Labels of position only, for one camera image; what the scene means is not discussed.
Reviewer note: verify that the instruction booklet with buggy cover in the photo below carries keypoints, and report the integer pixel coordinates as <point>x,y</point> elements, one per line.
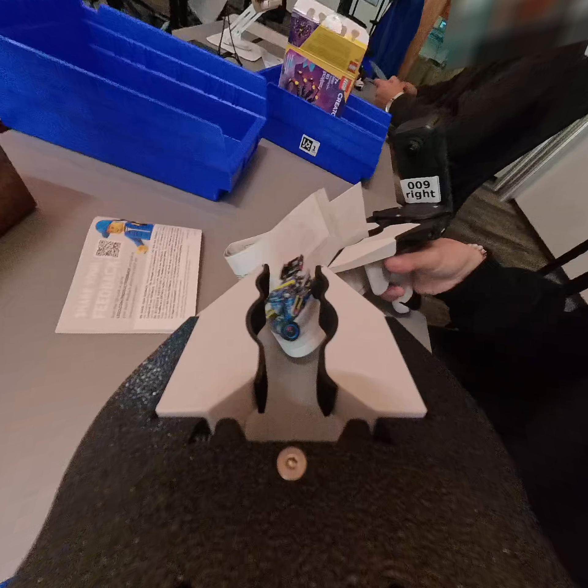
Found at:
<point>298,344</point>

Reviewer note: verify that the purple and yellow toy box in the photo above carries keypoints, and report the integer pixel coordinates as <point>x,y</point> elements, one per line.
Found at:
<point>321,82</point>

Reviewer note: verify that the white cabinet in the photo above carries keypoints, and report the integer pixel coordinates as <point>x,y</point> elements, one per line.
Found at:
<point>551,206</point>

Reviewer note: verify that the person's right forearm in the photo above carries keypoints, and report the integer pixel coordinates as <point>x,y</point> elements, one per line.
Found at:
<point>514,312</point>

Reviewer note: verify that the blue plastic bin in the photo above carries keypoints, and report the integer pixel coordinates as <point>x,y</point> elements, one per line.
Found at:
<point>115,124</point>
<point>340,142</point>

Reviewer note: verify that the blue chair back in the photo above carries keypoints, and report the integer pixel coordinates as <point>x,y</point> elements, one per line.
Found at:
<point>399,36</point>

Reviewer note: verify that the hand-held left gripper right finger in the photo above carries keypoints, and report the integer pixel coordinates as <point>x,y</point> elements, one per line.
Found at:
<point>372,367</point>

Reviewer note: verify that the person's right hand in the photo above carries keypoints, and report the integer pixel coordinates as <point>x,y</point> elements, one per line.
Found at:
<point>441,266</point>

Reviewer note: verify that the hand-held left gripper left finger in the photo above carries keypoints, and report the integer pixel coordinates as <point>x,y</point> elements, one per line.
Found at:
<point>211,367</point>

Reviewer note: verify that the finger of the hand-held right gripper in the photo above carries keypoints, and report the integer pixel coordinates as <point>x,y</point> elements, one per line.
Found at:
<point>367,252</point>

